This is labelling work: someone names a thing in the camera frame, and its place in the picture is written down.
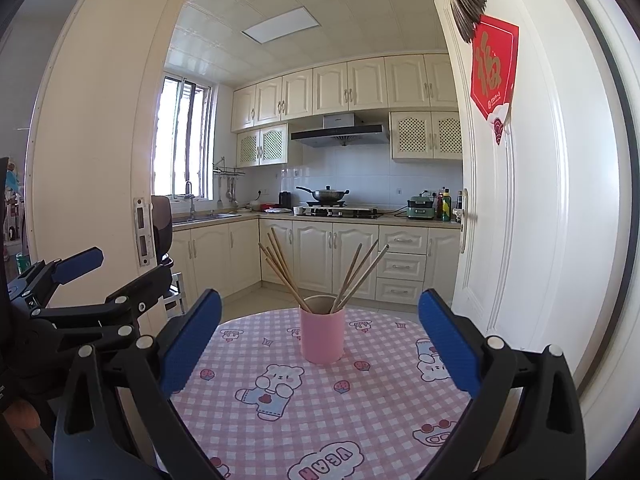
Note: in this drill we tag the steel sink faucet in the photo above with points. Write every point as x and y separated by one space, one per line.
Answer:
190 200

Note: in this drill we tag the feather fan decoration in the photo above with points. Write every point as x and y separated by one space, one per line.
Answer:
467 0

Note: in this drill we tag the steel kitchen sink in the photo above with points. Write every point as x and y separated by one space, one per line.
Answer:
205 218

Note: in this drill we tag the metal door strike plate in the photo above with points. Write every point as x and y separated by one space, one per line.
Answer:
142 232

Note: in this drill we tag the person's left hand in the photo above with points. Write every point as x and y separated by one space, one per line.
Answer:
25 415

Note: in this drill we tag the pink checked tablecloth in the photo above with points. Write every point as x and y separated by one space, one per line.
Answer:
350 410

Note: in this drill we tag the lattice door wall cabinet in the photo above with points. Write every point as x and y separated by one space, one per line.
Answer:
425 136
262 146

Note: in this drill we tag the ceiling light panel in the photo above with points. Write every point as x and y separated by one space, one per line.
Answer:
287 24

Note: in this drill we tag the red diamond door poster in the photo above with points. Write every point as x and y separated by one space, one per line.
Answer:
492 70

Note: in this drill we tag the white door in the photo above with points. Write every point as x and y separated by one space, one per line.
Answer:
540 210

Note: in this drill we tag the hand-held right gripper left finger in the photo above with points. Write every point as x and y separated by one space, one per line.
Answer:
192 340

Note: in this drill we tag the black base blender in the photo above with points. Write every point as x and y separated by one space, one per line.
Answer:
285 201

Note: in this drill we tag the black gas stove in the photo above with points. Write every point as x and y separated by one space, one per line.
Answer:
345 211

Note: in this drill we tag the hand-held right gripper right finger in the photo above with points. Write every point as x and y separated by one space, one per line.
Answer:
447 340

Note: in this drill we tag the bunch of wooden chopsticks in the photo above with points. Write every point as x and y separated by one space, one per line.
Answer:
294 290

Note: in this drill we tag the green countertop appliance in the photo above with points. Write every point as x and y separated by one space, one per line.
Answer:
420 208

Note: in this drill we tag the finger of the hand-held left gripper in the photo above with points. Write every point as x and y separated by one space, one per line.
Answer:
80 262
150 280

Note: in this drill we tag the steel range hood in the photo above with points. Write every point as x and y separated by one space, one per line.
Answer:
340 132

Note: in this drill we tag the wall utensil rack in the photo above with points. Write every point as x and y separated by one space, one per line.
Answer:
227 170

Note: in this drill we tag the steel wok with lid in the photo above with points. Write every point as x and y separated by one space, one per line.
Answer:
327 195

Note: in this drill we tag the cream upper cabinet row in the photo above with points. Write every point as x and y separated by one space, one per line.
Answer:
350 87

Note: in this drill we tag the red cap sauce bottle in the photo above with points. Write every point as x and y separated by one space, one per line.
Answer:
439 207

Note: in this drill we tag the hanging kitchen utensils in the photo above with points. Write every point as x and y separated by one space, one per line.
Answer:
229 192

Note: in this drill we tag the cream base cabinets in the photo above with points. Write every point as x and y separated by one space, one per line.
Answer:
320 255

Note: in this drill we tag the pink cup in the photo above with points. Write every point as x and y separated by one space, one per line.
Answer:
322 340

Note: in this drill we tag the metal kitchen rack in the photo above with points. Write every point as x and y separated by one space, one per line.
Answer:
175 295

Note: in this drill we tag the green dish soap bottle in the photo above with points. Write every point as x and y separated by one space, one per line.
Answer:
446 207

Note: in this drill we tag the kitchen window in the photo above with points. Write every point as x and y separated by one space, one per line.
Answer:
182 140

